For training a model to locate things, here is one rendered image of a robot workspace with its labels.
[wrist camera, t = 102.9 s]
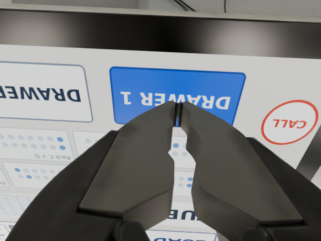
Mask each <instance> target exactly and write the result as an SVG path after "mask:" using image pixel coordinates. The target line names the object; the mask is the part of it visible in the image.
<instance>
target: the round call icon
mask: <svg viewBox="0 0 321 241"><path fill-rule="evenodd" d="M320 121H321V99H308V98H288V97H269V100H268V103H267V106H266V109H265V111H264V114H263V117H262V119H261V122H260V125H259V128H258V130H257V133H256V136H255V138H256V139H257V140H258V141H260V142H261V143H262V144H263V145H265V146H284V147H303V148H306V146H307V144H308V142H309V140H310V139H311V137H312V135H313V133H314V131H315V130H316V128H317V126H318V124H319V122H320Z"/></svg>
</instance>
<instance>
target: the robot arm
mask: <svg viewBox="0 0 321 241"><path fill-rule="evenodd" d="M176 119H177V122H178V127H181V129H182V130H183V131H184V132H185V133H186V135H187V141H186V150H187V152H188V153H189V154H190V155H191V156H192V157H193V159H194V160H195V163H196V165H195V171H194V176H193V183H192V188H191V194H192V200H193V208H194V213H195V215H196V217H197V218H198V220H200V221H201V222H202V223H204V224H206V225H207V226H209V227H210V228H212V229H214V230H215V231H216V234H217V237H218V241H321V189H319V188H318V187H317V186H316V185H315V184H313V183H312V182H311V181H310V180H309V179H307V178H306V177H305V176H303V175H302V174H301V173H300V172H298V171H297V170H296V169H294V168H293V167H292V166H290V165H289V164H288V163H286V162H285V161H284V160H283V159H281V158H280V157H279V156H277V155H276V154H275V153H274V152H272V151H271V150H270V149H268V148H267V147H266V146H265V145H263V144H262V143H261V142H260V141H258V140H257V139H256V138H254V137H246V136H245V135H244V134H243V133H241V132H240V131H239V130H238V129H236V128H235V127H234V126H232V125H231V124H229V123H228V122H226V121H225V120H223V119H221V118H219V117H217V116H215V115H213V114H212V113H210V112H208V111H206V110H204V109H202V108H200V107H198V106H196V105H194V104H192V103H190V102H188V101H185V102H179V103H177V102H174V101H172V100H170V101H167V102H165V103H163V104H161V105H158V106H156V107H154V108H152V109H150V110H148V111H146V112H144V113H142V114H140V115H138V116H136V117H135V118H133V119H132V120H130V121H129V122H127V123H126V124H125V125H124V126H122V127H121V128H120V129H119V130H118V131H116V130H111V131H109V132H108V133H107V134H106V135H104V136H103V137H102V138H101V139H99V140H98V141H97V142H96V143H95V144H93V145H92V146H91V147H89V148H88V149H87V150H86V151H85V152H83V153H82V154H81V155H80V156H78V157H77V158H76V159H75V160H73V161H72V162H71V163H70V164H69V165H68V166H66V167H65V168H64V169H63V170H62V171H60V172H59V173H58V174H57V175H56V176H55V177H54V178H53V179H52V180H51V181H50V182H49V183H48V184H47V185H46V186H45V187H44V188H43V189H42V190H41V191H40V192H39V194H38V195H37V196H36V197H35V198H34V199H33V201H32V202H31V203H30V204H29V206H28V207H27V208H26V210H25V211H24V212H23V213H22V215H21V216H20V218H19V219H18V220H17V222H16V223H15V225H14V227H13V228H12V230H11V231H10V233H9V234H8V236H7V238H6V240H5V241H150V239H149V237H148V235H147V234H146V232H145V231H146V230H148V229H150V228H152V227H153V226H155V225H157V224H159V223H161V222H162V221H164V220H166V219H167V218H168V217H169V215H170V214H171V206H172V197H173V188H174V160H173V158H172V157H171V156H170V155H169V153H168V152H169V151H170V150H171V141H172V129H173V127H176Z"/></svg>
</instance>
